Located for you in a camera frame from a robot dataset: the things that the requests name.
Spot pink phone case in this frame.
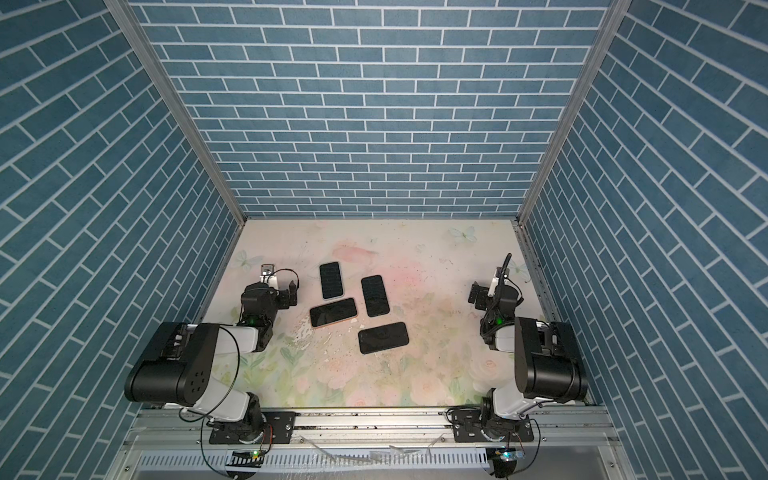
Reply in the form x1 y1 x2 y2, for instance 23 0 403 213
309 297 359 329

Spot white-edged black phone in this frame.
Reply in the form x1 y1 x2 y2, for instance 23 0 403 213
320 263 343 298

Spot light blue phone case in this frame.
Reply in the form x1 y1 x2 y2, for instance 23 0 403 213
318 261 344 301

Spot purple-edged black phone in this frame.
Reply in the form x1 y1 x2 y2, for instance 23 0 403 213
310 298 358 328

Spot blue-edged black phone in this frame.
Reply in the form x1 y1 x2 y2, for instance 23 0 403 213
358 322 409 355

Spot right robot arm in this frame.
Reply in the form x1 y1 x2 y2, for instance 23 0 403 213
468 277 588 442

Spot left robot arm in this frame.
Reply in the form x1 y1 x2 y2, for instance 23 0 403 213
124 269 300 436

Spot left camera black cable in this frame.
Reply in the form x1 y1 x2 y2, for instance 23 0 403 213
272 268 301 295

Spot camera black cable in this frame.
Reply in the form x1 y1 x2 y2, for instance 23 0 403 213
272 268 301 295
496 252 524 301

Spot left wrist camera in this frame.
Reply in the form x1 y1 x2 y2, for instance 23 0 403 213
260 264 278 289

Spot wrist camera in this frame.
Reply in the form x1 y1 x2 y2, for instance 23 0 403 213
487 267 506 297
260 264 278 289

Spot right camera black cable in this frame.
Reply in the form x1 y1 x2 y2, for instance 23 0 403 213
496 252 524 301

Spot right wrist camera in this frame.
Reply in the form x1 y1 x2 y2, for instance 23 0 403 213
487 267 506 297

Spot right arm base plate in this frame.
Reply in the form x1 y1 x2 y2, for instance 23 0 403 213
444 406 534 443

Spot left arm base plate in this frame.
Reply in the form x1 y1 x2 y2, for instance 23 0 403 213
209 411 297 446

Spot aluminium front rail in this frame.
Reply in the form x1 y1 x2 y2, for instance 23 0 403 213
124 405 616 450

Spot white slotted cable duct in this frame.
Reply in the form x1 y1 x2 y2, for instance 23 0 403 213
137 448 489 473

